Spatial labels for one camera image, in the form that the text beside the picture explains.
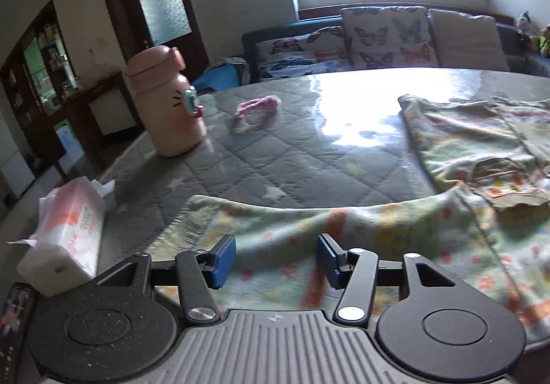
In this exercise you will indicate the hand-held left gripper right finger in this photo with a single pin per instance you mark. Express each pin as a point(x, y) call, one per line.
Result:
point(328, 261)

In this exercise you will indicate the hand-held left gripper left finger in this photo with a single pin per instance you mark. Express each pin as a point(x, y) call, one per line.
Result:
point(223, 261)

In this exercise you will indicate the floral children's garment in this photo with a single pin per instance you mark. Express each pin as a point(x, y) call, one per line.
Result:
point(386, 246)

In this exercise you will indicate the grey quilted table cover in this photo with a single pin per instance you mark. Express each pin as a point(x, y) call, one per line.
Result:
point(279, 152)

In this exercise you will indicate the white tissue pack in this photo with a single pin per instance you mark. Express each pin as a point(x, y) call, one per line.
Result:
point(71, 238)

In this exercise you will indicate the pink cat water bottle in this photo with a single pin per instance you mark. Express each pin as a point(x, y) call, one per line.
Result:
point(169, 107)

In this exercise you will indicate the black smartphone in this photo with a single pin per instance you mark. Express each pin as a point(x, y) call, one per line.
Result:
point(15, 328)

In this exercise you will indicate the large butterfly print pillow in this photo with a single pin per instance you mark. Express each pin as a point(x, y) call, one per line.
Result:
point(386, 36)

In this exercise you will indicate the dark wooden cabinet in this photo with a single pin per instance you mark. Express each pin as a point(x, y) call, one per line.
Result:
point(51, 79)

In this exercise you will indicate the beige pillow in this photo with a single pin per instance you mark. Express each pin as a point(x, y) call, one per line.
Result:
point(468, 38)

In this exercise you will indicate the blue sofa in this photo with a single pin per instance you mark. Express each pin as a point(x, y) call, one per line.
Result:
point(515, 49)

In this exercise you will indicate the green orange stuffed toy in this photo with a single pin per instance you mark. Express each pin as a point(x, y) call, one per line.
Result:
point(544, 40)

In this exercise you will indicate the grey white stuffed toy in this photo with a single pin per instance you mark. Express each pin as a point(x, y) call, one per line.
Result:
point(525, 23)

